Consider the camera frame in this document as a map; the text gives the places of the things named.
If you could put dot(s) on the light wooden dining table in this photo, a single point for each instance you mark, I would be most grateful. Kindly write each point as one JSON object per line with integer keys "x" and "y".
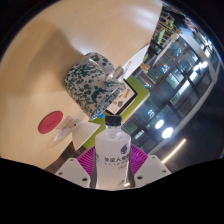
{"x": 166, "y": 48}

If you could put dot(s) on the green speckled white mug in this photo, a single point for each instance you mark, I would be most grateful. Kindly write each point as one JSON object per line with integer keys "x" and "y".
{"x": 90, "y": 86}

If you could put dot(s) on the curved linear ceiling light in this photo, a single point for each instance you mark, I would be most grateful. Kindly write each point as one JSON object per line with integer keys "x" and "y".
{"x": 175, "y": 150}

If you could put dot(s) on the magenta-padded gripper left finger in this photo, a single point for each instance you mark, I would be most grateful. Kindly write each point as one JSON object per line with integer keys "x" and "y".
{"x": 75, "y": 171}

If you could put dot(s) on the flat round red coaster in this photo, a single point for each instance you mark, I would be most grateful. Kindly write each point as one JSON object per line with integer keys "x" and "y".
{"x": 50, "y": 122}

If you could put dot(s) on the clear plastic water bottle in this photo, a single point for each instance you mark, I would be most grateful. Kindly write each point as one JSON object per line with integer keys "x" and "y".
{"x": 112, "y": 156}

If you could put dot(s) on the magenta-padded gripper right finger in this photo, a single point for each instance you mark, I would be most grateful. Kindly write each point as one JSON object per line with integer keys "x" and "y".
{"x": 150, "y": 168}

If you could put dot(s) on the white paper sheets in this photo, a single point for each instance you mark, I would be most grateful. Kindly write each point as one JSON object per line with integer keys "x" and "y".
{"x": 135, "y": 63}

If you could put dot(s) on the group of wooden green-seat chairs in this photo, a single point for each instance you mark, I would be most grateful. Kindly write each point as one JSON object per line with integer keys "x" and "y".
{"x": 161, "y": 35}

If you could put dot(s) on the round pendant lamp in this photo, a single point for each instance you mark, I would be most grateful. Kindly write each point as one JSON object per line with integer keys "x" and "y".
{"x": 167, "y": 132}

